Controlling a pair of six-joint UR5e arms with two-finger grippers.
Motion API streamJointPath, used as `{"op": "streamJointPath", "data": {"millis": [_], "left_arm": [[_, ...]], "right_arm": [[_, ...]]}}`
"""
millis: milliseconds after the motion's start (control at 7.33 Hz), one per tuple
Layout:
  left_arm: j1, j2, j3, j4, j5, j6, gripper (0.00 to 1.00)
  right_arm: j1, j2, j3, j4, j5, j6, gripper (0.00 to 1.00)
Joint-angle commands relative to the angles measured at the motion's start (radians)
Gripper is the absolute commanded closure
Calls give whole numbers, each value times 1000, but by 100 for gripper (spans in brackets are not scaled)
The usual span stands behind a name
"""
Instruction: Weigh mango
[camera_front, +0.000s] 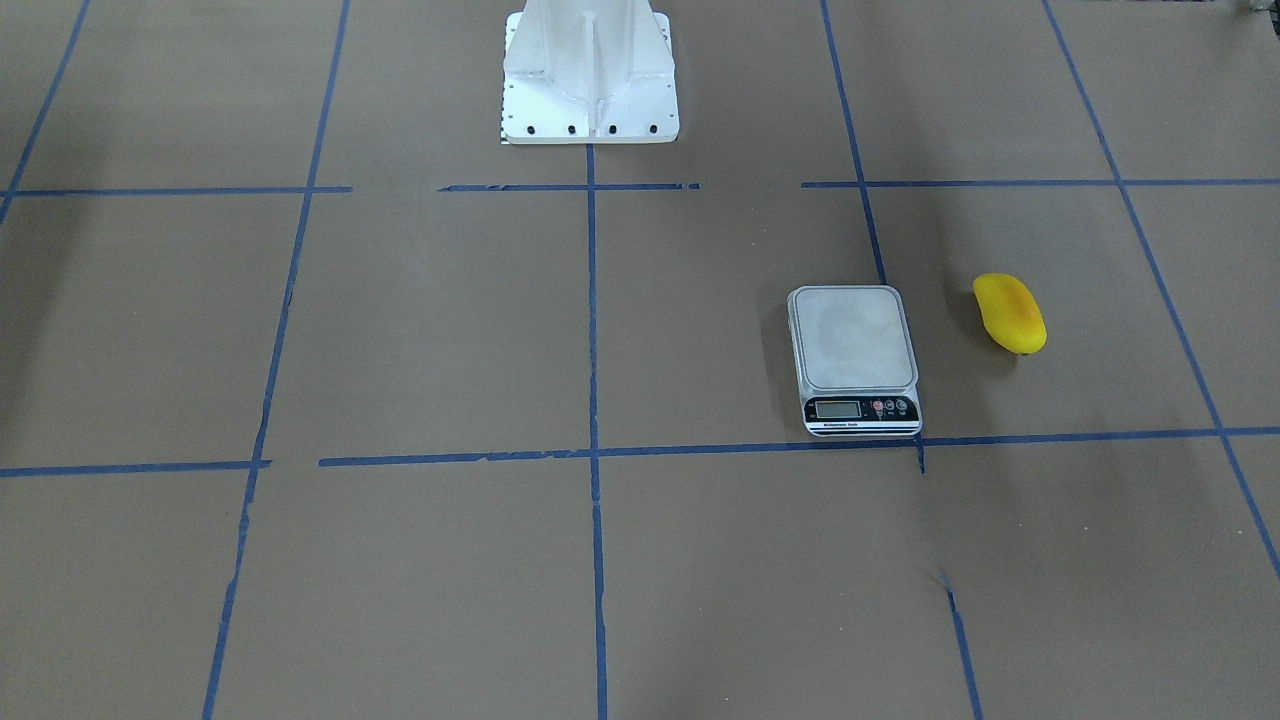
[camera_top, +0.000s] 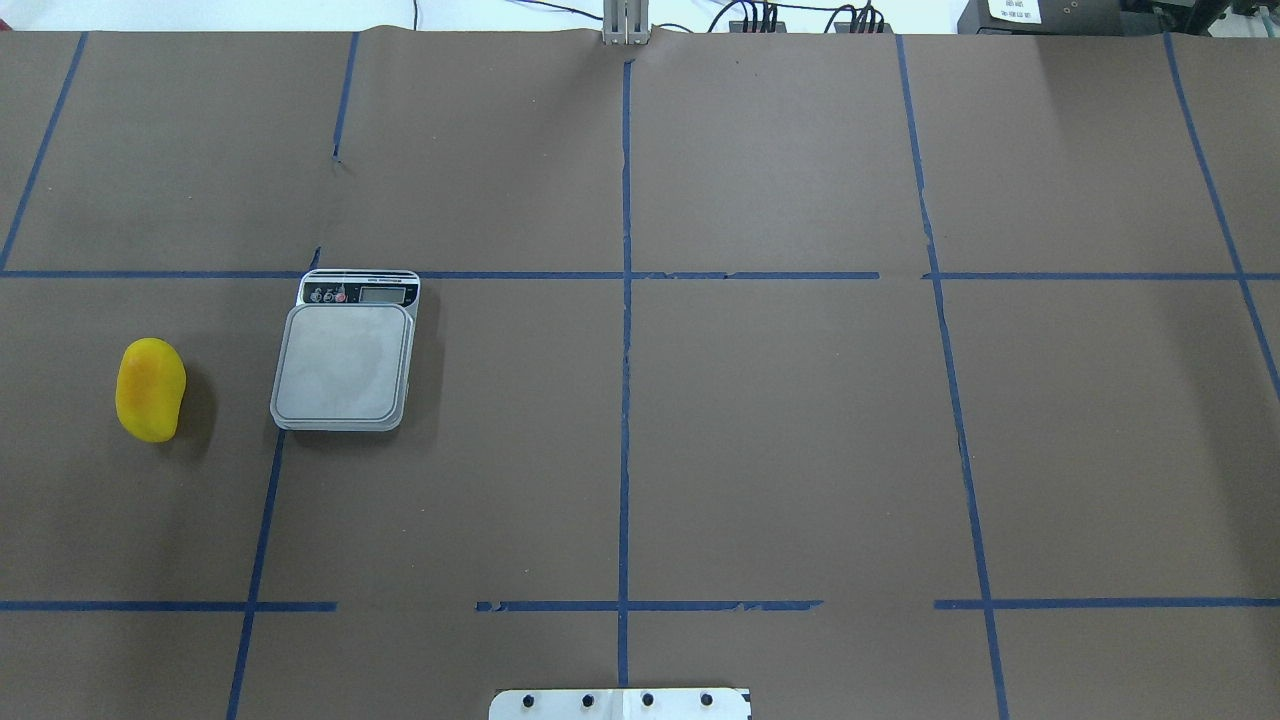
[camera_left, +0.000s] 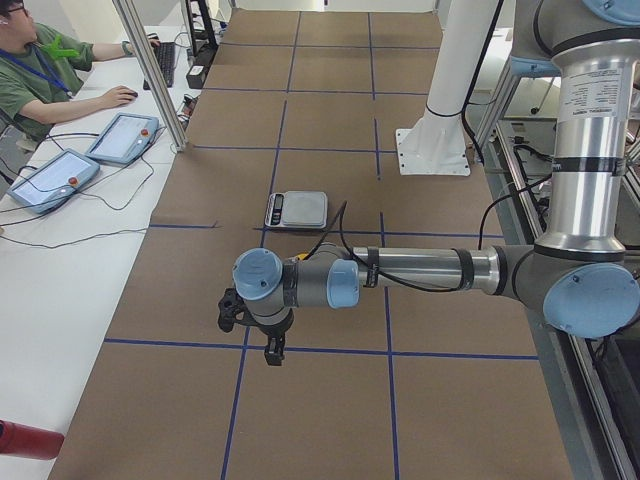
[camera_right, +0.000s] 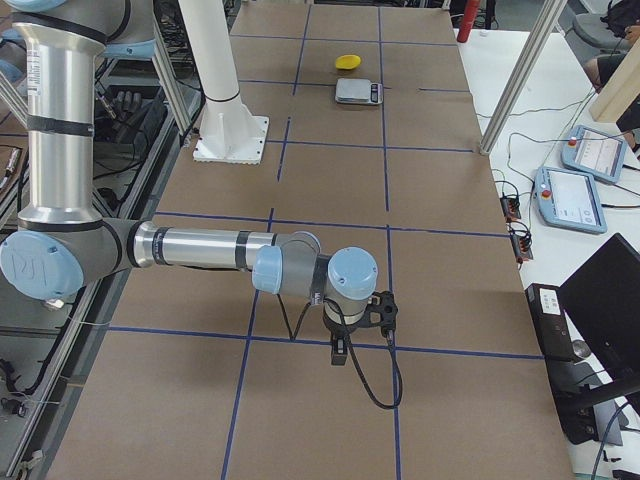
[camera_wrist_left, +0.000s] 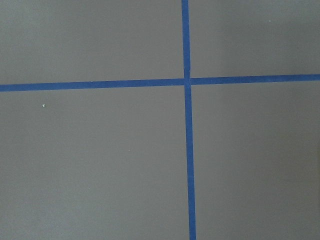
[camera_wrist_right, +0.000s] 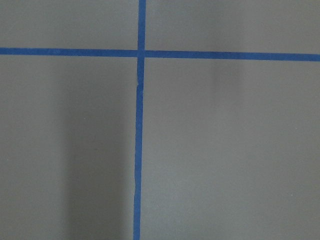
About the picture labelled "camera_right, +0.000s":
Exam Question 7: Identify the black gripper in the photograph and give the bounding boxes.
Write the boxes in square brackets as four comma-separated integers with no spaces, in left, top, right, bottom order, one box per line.
[323,305,370,366]

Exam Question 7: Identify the yellow mango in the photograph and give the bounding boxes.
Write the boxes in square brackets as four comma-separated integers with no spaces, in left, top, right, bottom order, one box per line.
[334,54,362,71]

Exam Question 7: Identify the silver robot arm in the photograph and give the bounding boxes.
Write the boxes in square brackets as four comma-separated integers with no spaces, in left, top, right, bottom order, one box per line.
[1,1,378,365]

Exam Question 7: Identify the near orange circuit board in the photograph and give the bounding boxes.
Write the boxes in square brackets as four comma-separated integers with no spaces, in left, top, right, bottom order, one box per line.
[507,220,534,265]

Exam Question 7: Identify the orange circuit board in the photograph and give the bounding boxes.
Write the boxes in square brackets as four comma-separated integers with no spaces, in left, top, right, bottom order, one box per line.
[496,180,521,222]
[507,220,534,265]

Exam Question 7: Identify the far orange circuit board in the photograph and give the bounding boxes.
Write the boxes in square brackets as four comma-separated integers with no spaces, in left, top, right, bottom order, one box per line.
[496,180,521,222]

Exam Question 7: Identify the silver digital kitchen scale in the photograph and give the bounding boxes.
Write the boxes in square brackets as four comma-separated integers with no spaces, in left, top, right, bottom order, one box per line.
[335,78,384,105]

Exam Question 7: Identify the black monitor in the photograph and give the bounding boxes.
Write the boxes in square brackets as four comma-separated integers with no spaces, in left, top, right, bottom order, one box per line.
[559,233,639,411]

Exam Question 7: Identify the near blue teach pendant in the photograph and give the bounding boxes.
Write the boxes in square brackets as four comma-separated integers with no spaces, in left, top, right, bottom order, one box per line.
[534,166,607,234]

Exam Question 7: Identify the blue teach pendant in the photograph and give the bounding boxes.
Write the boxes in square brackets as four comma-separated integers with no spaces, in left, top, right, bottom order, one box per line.
[534,166,607,234]
[561,125,628,184]

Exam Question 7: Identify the far blue teach pendant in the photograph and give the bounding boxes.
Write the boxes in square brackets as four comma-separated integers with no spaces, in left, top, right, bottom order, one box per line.
[561,125,628,184]

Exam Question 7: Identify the red bottle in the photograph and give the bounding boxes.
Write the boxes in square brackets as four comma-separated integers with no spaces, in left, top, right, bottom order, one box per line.
[456,0,481,43]

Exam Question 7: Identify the wooden board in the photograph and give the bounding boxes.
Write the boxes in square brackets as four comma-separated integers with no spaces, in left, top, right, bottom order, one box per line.
[585,47,639,132]

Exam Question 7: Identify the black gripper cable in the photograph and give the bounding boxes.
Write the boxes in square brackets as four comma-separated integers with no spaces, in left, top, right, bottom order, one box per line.
[277,294,404,411]

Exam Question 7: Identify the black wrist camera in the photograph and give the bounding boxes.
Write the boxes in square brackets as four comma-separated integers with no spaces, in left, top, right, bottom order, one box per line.
[367,291,398,338]

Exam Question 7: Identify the white camera post with base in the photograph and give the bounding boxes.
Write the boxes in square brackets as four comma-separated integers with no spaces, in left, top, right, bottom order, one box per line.
[179,0,269,165]

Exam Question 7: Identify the aluminium frame post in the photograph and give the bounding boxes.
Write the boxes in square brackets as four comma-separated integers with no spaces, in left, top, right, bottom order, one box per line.
[479,0,567,155]

